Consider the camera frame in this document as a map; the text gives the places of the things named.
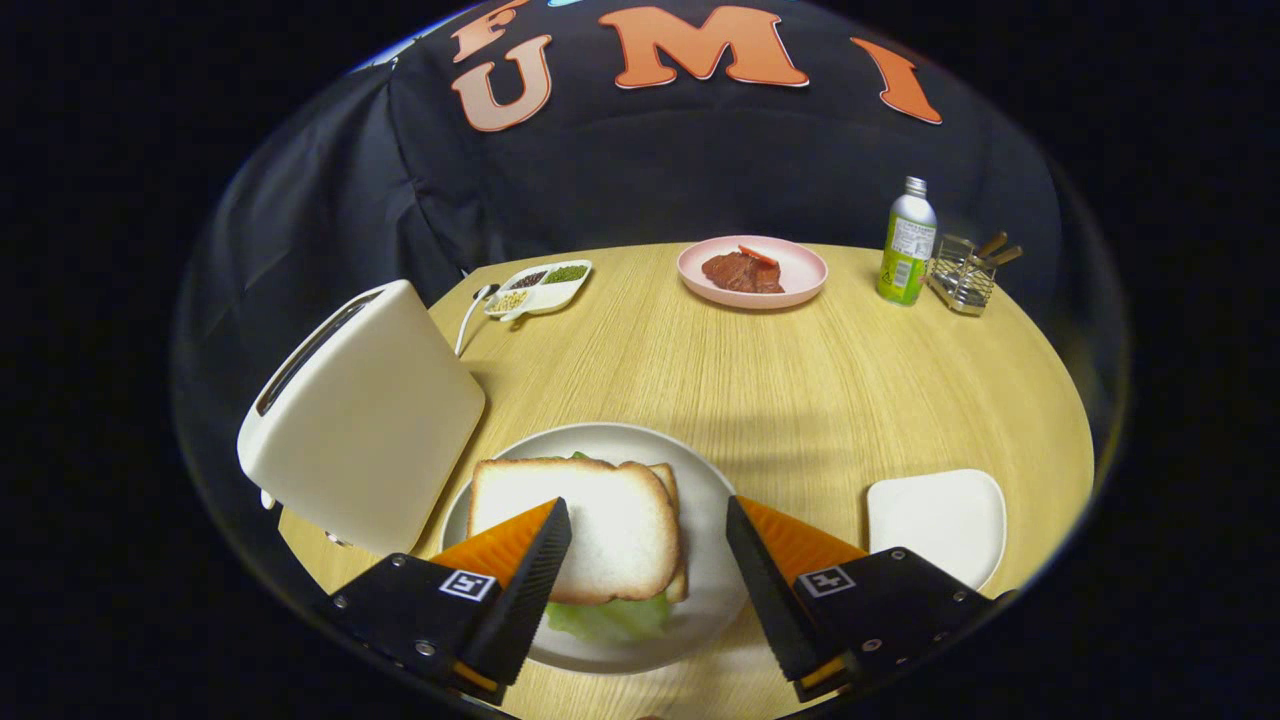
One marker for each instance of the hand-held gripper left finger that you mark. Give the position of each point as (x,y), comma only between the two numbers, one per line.
(520,600)

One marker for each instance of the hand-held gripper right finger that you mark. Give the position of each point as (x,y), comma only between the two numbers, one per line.
(775,600)

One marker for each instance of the green lettuce leaf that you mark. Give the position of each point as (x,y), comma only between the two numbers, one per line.
(610,620)

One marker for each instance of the white bread slice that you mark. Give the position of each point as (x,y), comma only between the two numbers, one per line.
(610,530)
(668,481)

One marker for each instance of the large round white plate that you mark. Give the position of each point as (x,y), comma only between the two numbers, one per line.
(712,560)

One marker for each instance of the small square white plate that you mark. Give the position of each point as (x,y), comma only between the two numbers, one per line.
(930,520)

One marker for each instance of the white toaster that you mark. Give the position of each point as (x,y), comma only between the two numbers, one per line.
(370,430)

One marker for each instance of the white divided condiment dish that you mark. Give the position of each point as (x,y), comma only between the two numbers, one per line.
(562,296)

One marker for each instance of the red meat slice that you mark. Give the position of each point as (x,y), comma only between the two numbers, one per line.
(740,273)

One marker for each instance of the pink plate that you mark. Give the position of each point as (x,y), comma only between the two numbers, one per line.
(806,271)

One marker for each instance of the red tomato slice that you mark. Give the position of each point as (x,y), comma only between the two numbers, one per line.
(758,255)

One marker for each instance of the green label metal bottle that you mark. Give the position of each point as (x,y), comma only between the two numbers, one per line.
(908,250)

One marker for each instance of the black backdrop cloth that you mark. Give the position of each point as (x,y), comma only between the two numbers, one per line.
(650,170)

